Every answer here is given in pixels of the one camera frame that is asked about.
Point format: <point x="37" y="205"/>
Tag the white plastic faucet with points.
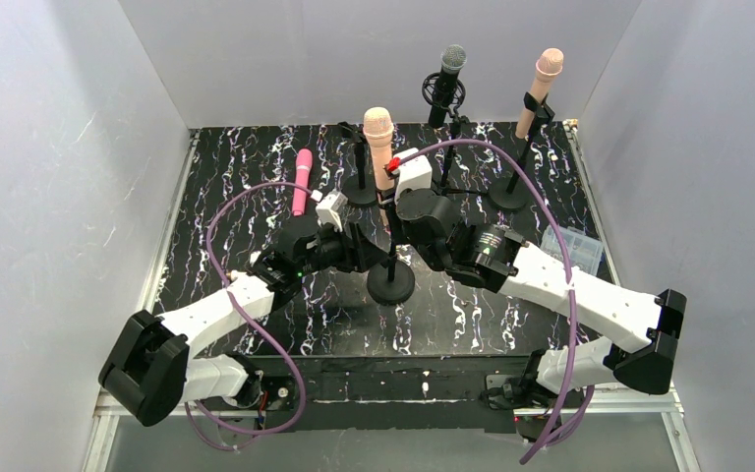
<point x="253" y="257"/>

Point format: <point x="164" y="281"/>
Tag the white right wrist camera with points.
<point x="415" y="174"/>

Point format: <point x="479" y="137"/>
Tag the clear plastic parts box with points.
<point x="585" y="252"/>

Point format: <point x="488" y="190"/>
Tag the pink microphone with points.
<point x="304" y="164"/>

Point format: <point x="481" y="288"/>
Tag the black round-base microphone stand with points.
<point x="359" y="189"/>

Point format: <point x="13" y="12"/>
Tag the beige microphone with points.
<point x="378" y="130"/>
<point x="547" y="68"/>

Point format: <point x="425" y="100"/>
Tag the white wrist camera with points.
<point x="415" y="174"/>
<point x="328" y="210"/>

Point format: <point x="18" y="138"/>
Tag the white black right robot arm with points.
<point x="639" y="332"/>

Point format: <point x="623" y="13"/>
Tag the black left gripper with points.
<point x="357" y="241"/>

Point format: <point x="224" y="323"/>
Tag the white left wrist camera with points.
<point x="328" y="210"/>

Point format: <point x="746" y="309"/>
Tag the black grey-mesh microphone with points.
<point x="453" y="59"/>

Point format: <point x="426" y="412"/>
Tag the black tripod shock-mount stand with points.
<point x="456" y="124"/>

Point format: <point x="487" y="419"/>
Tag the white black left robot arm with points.
<point x="155" y="364"/>

